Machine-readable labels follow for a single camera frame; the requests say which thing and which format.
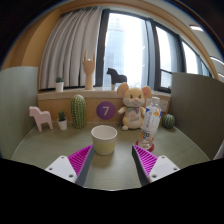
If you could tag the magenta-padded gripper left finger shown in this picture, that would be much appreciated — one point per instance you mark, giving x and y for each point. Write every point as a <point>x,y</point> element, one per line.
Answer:
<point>63,166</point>

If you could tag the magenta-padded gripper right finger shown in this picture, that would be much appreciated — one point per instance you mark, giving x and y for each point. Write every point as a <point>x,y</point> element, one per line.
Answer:
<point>161,166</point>

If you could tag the clear white-labelled drink bottle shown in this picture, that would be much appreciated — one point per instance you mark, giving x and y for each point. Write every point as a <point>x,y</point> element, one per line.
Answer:
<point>150,123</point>

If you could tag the small plant in white pot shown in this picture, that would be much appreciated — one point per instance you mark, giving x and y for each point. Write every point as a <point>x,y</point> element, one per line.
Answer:
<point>62,124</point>
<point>59,86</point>

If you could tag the round green cactus ornament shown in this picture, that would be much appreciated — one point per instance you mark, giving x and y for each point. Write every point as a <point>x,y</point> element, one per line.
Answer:
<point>168,121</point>

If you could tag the yellow and white cup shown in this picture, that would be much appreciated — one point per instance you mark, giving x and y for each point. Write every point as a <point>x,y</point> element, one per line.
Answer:
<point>104,143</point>

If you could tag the tall green cactus ornament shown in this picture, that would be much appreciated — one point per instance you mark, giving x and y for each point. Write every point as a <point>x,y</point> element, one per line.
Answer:
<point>78,111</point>

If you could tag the yellow mouse plush toy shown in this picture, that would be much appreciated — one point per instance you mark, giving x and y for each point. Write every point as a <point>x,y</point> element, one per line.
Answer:
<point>133,106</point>

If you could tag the grey-green desk partition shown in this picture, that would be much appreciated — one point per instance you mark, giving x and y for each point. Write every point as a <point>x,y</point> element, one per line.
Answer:
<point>16,106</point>
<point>200,110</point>

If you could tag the round purple number sign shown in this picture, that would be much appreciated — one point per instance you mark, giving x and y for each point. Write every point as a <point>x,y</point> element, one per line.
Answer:
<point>106,110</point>

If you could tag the wooden hand model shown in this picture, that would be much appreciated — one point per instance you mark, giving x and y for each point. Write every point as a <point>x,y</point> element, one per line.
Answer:
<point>88,73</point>

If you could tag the black horse figurine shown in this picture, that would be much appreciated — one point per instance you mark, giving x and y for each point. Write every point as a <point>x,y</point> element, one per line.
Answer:
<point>116,77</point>

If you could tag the grey curtain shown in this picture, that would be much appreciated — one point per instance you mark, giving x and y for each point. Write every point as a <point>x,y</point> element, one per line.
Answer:
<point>70,46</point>

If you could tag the dark-framed window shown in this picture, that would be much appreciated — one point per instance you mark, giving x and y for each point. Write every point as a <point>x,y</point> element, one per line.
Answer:
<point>130,46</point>

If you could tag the ceiling lights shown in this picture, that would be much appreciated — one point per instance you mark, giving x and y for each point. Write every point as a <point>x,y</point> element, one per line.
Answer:
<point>196,27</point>

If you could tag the white wall socket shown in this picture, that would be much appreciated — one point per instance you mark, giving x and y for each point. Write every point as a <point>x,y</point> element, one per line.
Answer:
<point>164,105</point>

